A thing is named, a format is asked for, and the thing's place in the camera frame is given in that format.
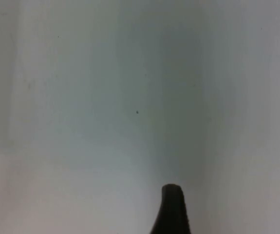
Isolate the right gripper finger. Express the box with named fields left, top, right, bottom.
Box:
left=149, top=184, right=192, bottom=234

